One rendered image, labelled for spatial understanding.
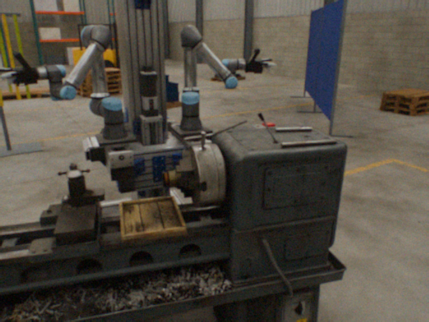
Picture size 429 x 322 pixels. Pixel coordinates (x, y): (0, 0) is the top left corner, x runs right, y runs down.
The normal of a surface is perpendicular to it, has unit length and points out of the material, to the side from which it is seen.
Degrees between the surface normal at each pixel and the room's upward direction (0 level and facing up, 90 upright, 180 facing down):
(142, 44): 90
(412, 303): 0
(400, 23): 90
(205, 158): 38
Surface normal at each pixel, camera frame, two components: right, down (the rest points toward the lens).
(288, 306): 0.27, 0.29
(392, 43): -0.86, 0.18
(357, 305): 0.00, -0.94
